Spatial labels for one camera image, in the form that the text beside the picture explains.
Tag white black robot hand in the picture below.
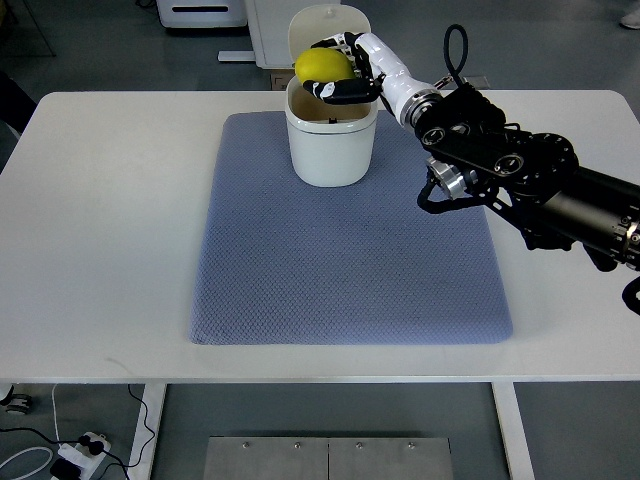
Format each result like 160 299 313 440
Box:
299 32 441 129

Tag yellow lemon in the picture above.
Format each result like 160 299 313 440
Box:
294 47 356 83

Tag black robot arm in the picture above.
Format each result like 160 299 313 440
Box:
415 43 639 272

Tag white trash bin open lid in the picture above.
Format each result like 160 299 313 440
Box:
285 4 378 187

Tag cardboard box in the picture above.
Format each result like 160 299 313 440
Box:
269 69 295 91

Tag grey floor socket plate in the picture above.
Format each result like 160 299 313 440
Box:
464 75 491 90

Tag white cabinet base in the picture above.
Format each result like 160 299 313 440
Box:
217 0 339 70

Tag blue textured mat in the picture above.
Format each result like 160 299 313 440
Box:
189 112 513 345

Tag white appliance with slot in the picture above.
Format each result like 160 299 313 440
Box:
156 0 248 29

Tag white shoe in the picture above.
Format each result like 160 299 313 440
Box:
619 9 640 30

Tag white table leg left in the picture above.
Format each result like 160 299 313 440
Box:
127 383 167 480

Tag white table leg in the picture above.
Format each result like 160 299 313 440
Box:
127 383 167 480
491 381 535 480

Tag white table leg right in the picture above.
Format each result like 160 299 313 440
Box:
491 381 535 480

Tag metal floor plate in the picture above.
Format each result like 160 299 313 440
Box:
203 436 454 479

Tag white power strip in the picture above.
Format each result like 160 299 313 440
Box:
58 432 111 474

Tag caster wheel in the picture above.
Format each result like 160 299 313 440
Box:
3 394 33 415

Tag black power adapter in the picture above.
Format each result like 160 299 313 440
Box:
49 458 82 480

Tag black power cable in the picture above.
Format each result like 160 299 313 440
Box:
0 383 157 480

